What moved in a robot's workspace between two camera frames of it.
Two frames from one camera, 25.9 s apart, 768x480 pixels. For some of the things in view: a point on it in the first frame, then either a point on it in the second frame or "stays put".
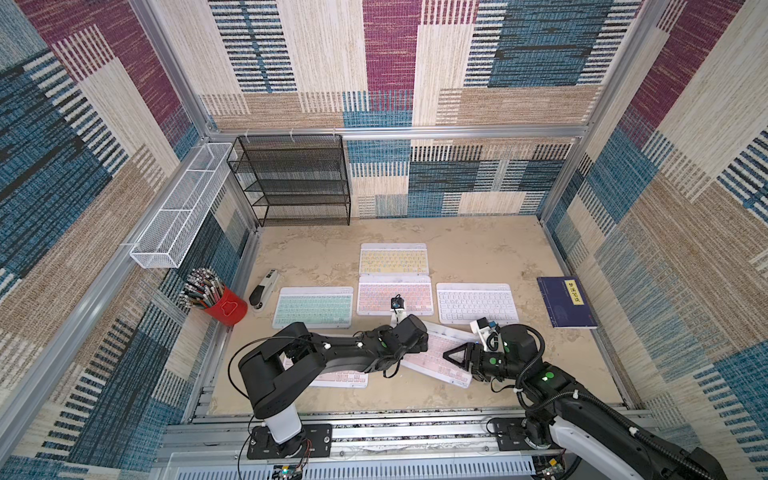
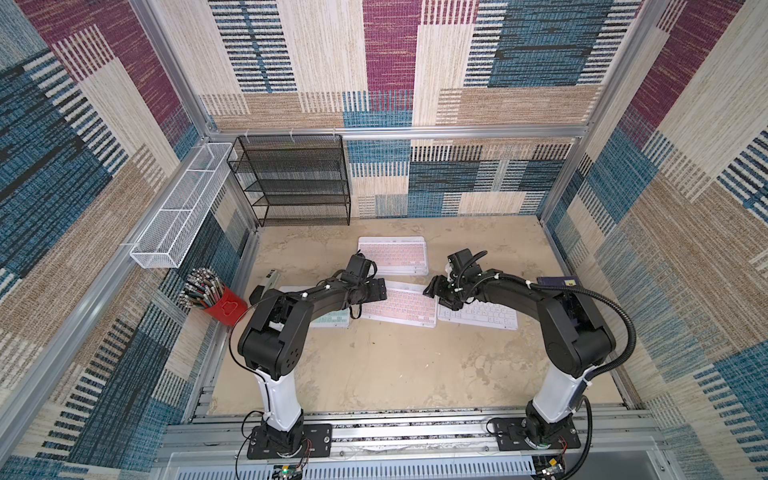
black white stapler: [259, 297] stays put
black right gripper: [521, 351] → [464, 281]
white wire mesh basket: [167, 239] stays put
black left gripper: [424, 348] → [379, 292]
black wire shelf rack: [293, 180] stays put
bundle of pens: [203, 289] stays put
